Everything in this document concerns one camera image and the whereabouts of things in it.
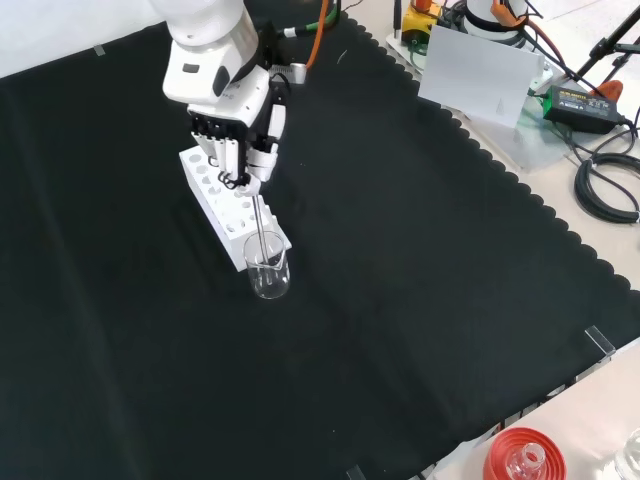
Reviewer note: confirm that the black tripod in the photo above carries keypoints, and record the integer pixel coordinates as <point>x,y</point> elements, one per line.
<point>607,40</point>

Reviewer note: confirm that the clear glass beaker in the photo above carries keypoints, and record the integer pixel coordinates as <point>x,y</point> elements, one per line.
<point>267,275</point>

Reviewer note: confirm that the black power adapter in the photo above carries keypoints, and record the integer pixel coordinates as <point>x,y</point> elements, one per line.
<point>582,107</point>

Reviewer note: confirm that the yellow stop button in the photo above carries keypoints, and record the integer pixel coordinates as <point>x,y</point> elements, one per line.
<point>417,22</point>

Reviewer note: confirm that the clear tape strip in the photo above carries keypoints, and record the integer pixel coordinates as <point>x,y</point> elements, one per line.
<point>99,50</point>

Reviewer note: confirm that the white test tube rack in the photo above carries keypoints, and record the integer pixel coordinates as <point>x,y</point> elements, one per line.
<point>220,220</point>

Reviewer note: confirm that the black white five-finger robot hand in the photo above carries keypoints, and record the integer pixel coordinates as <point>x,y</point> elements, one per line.
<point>240,102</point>

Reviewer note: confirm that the pale white board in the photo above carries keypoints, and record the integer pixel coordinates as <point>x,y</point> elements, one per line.
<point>475,75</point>

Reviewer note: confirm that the clear glass flask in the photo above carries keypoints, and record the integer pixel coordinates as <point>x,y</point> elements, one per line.
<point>525,462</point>

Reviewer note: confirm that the clear glass rod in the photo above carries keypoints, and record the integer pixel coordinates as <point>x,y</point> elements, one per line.
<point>259,225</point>

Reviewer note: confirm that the black bench cloth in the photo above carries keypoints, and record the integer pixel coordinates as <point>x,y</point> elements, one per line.
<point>400,250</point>

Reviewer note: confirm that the grey metal base plate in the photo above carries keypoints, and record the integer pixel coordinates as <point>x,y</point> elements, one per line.
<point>535,147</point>

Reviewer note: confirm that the clear glass vessel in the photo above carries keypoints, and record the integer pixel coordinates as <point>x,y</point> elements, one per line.
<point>631,455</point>

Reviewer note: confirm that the clear acrylic clip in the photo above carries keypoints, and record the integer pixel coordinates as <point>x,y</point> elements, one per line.
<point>600,342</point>
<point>355,473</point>

